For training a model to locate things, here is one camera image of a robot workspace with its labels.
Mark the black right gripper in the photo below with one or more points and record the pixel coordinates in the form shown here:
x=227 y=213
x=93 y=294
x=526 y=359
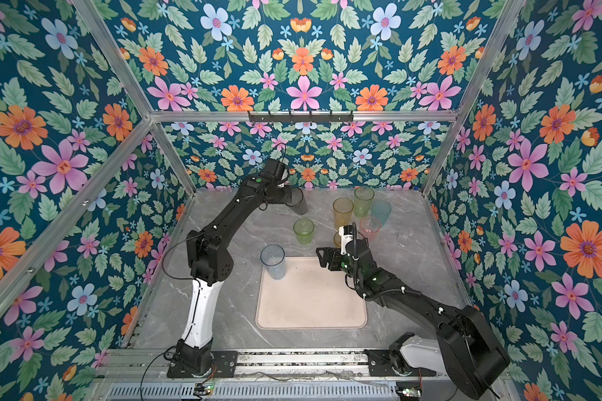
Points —
x=323 y=261

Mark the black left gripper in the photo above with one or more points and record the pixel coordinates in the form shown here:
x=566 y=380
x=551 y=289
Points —
x=286 y=196

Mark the grey tall glass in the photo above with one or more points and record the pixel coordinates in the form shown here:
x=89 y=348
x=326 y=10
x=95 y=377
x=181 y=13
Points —
x=297 y=202

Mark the beige plastic tray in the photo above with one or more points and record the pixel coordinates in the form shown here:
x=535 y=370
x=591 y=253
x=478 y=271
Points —
x=308 y=297

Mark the yellow tall glass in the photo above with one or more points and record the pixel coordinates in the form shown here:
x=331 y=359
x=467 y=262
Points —
x=342 y=209

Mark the blue tall glass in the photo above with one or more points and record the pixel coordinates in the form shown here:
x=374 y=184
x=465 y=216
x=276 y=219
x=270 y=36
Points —
x=273 y=260

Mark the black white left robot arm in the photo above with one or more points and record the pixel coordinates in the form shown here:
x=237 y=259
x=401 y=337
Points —
x=211 y=264

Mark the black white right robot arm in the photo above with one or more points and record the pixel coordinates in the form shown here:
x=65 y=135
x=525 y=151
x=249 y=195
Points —
x=471 y=354

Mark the green short glass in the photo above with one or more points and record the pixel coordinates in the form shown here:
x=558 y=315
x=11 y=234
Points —
x=304 y=231

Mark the pink short glass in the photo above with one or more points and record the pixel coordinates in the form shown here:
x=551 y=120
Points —
x=369 y=228

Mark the light green tall glass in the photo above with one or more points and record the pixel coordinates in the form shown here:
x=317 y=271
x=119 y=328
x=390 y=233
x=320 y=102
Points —
x=364 y=197

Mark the teal short glass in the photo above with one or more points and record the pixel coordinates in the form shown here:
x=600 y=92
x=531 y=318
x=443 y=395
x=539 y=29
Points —
x=381 y=210

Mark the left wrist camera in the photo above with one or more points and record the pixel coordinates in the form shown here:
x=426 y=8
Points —
x=275 y=171

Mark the metal hook rail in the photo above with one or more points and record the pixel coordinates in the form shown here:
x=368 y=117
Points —
x=289 y=117

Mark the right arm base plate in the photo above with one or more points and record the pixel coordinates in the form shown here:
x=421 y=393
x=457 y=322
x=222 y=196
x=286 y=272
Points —
x=383 y=363

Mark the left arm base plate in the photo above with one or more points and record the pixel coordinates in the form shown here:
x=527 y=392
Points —
x=220 y=365

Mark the white vented cable duct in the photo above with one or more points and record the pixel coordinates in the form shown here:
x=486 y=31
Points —
x=256 y=391

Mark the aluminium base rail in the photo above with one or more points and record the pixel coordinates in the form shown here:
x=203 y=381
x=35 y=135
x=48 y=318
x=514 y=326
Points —
x=341 y=364

